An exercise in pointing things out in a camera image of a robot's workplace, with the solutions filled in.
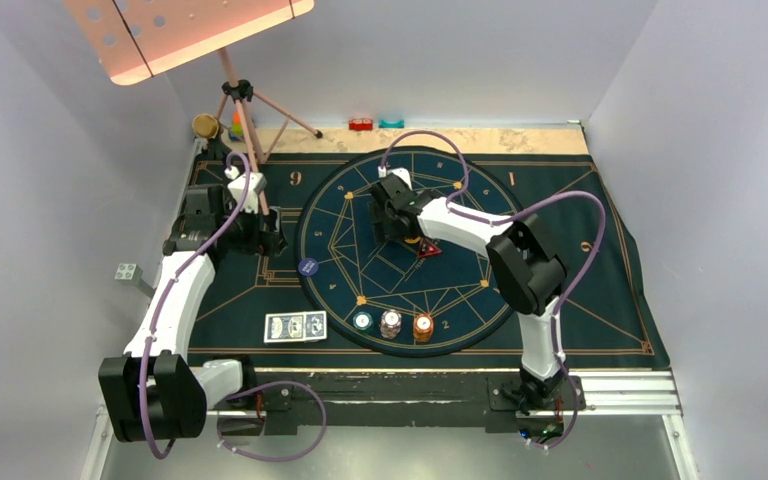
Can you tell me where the grey lego block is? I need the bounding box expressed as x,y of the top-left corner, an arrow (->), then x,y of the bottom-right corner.
114,263 -> 141,282

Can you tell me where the purple small blind button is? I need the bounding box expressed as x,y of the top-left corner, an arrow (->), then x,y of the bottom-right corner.
297,257 -> 319,277

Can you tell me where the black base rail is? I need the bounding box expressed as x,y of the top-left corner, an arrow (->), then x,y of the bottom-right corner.
211,367 -> 587,437

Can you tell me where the pink music stand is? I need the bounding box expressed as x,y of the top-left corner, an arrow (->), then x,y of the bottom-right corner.
63,0 -> 324,217

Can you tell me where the teal toy block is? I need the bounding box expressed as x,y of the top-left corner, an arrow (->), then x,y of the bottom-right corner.
378,119 -> 405,129

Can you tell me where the red triangular dealer button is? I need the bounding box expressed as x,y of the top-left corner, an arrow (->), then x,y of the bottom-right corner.
417,238 -> 442,259

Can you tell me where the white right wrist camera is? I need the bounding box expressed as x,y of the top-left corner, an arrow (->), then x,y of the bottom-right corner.
377,166 -> 413,196

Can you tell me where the orange chip stack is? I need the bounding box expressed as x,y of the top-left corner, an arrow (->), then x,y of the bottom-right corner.
412,314 -> 434,343

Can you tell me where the colourful stacking toy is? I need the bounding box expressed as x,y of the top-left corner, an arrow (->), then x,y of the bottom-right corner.
228,111 -> 244,142

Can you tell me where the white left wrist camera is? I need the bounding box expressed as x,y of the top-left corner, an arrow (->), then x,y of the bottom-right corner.
224,166 -> 267,213

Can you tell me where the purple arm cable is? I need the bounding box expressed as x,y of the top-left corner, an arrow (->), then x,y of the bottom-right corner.
137,151 -> 328,464
379,130 -> 608,451

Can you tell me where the green blue chip stack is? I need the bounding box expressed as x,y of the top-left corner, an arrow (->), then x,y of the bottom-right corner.
352,311 -> 374,333

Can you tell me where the round blue poker mat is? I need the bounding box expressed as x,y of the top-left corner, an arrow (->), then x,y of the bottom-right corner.
294,151 -> 522,358

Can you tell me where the red toy block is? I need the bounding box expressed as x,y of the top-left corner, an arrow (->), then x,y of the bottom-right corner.
348,118 -> 375,131

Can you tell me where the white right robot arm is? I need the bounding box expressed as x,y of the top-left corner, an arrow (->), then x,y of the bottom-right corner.
370,169 -> 568,412

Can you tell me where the dark green rectangular poker mat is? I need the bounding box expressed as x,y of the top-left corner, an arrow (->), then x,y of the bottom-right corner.
189,147 -> 670,370

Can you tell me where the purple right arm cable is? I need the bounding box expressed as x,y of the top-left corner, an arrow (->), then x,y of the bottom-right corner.
379,130 -> 608,451

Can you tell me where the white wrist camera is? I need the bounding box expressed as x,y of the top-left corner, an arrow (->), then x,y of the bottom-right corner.
224,166 -> 267,213
377,166 -> 413,196

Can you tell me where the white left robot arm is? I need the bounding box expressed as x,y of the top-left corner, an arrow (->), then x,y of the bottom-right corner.
98,174 -> 287,442

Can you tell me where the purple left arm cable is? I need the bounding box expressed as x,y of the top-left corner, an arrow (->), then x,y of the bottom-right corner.
137,151 -> 328,464

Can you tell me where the brass round knob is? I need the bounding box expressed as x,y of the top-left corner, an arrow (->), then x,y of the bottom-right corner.
191,113 -> 222,140

